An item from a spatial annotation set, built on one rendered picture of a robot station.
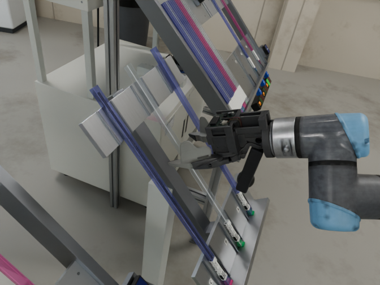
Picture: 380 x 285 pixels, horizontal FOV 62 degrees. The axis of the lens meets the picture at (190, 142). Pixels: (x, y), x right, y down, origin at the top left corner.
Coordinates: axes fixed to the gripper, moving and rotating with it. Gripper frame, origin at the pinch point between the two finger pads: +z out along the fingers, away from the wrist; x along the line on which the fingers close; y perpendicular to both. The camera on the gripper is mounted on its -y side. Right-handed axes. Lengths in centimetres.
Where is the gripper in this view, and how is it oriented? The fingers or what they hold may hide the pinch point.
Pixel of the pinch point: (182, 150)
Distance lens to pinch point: 68.6
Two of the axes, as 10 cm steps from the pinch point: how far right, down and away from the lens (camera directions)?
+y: -2.8, -8.4, -4.6
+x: -3.7, 5.3, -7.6
